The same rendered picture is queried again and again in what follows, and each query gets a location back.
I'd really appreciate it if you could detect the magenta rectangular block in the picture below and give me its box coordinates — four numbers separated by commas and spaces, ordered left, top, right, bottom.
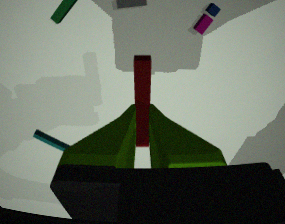
193, 14, 213, 35

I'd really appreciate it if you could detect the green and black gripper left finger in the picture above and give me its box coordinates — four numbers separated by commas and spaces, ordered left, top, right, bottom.
57, 104, 136, 168

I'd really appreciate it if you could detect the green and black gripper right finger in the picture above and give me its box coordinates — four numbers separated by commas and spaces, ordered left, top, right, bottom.
149, 104, 227, 168

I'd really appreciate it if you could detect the turquoise rod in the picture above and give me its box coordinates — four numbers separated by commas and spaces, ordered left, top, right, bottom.
33, 130, 70, 151

